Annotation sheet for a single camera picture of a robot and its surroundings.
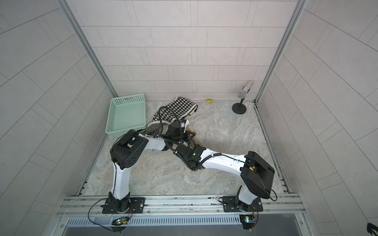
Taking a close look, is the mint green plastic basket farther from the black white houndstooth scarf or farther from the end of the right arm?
the end of the right arm

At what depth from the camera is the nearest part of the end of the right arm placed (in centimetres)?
57

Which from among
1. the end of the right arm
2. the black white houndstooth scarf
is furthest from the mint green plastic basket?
the end of the right arm
